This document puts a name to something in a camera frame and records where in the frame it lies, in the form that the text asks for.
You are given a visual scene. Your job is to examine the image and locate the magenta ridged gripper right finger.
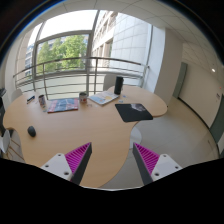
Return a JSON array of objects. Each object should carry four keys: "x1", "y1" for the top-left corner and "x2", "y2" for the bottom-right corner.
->
[{"x1": 133, "y1": 143, "x2": 182, "y2": 185}]

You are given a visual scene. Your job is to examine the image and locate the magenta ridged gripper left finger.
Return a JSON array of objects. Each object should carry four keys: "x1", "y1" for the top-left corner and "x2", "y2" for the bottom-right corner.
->
[{"x1": 42, "y1": 143, "x2": 92, "y2": 185}]

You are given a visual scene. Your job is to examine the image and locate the black computer mouse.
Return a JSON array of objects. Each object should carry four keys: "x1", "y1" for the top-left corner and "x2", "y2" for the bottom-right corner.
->
[{"x1": 27, "y1": 126, "x2": 36, "y2": 137}]

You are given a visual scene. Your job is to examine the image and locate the black mouse pad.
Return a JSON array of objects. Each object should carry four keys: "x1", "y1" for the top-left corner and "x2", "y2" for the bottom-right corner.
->
[{"x1": 115, "y1": 103, "x2": 153, "y2": 122}]

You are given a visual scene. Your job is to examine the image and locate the white table base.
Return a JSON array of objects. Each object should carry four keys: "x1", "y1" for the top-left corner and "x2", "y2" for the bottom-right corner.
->
[{"x1": 129, "y1": 127, "x2": 142, "y2": 148}]

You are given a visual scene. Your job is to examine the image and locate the colourful magazine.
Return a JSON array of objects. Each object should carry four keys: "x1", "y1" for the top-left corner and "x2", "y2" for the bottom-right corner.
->
[{"x1": 47, "y1": 98, "x2": 78, "y2": 113}]

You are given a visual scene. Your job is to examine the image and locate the white chair left edge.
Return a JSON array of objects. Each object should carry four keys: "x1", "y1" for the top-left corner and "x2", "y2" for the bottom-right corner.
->
[{"x1": 0, "y1": 130, "x2": 20, "y2": 158}]

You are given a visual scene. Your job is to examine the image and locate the white red mug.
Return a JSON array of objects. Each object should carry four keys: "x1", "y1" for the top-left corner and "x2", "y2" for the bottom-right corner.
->
[{"x1": 79, "y1": 92, "x2": 88, "y2": 103}]

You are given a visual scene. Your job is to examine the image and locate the patterned drinking cup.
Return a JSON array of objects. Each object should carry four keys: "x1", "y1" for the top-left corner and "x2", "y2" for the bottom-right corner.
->
[{"x1": 38, "y1": 95, "x2": 46, "y2": 108}]

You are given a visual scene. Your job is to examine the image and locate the light blue open booklet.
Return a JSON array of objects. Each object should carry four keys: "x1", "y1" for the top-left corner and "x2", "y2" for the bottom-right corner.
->
[{"x1": 88, "y1": 91, "x2": 118, "y2": 105}]

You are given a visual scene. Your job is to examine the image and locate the dark blue small device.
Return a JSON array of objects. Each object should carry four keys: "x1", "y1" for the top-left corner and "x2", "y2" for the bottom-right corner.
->
[{"x1": 27, "y1": 96, "x2": 35, "y2": 104}]

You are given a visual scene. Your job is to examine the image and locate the black cylindrical speaker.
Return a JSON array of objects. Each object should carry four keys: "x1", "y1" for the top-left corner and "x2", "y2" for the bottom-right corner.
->
[{"x1": 114, "y1": 76, "x2": 124, "y2": 95}]

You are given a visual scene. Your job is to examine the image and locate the metal balcony railing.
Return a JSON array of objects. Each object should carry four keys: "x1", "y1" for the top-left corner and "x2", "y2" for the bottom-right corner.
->
[{"x1": 13, "y1": 56, "x2": 149, "y2": 99}]

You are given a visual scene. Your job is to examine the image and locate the white chair behind table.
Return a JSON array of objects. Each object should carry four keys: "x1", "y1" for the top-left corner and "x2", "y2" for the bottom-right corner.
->
[{"x1": 103, "y1": 74, "x2": 117, "y2": 91}]

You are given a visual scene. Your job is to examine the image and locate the grey green door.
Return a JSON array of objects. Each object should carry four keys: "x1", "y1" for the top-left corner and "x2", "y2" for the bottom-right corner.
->
[{"x1": 173, "y1": 62, "x2": 188, "y2": 98}]

